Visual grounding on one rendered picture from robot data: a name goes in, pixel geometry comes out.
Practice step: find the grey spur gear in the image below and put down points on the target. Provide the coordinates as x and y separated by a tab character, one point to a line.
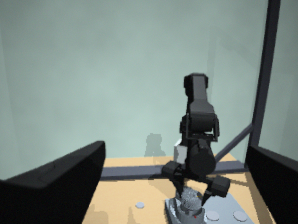
191	199

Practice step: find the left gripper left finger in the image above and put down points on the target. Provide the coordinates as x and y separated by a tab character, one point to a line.
58	192

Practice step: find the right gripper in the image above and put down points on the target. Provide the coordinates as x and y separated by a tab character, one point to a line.
173	171

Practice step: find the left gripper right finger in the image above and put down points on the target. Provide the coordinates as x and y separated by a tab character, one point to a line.
276	178

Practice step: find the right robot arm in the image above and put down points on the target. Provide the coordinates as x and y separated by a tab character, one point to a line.
199	117

